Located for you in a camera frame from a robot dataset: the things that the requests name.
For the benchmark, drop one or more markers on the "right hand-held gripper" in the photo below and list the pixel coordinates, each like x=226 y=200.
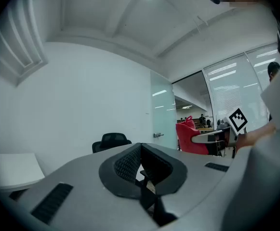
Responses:
x=237 y=120

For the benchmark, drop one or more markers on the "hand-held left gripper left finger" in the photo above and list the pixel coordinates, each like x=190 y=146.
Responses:
x=82 y=189

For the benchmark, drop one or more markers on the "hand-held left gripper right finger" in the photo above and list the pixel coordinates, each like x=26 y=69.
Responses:
x=197 y=184

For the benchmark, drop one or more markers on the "red cloth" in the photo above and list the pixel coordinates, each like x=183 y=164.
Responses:
x=185 y=136

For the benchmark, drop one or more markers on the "black mesh chair backrest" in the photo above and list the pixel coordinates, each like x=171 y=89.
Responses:
x=96 y=148

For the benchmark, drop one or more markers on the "person's right forearm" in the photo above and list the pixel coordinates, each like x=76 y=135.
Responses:
x=255 y=136

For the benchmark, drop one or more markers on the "frosted glass door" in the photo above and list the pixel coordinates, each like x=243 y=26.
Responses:
x=162 y=109

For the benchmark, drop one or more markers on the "glass partition with blinds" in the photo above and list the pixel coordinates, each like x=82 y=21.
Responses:
x=226 y=93

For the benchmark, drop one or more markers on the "black mesh chair headrest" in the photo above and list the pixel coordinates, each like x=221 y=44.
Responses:
x=113 y=138

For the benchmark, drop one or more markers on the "white square table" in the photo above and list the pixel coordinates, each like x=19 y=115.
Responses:
x=9 y=170

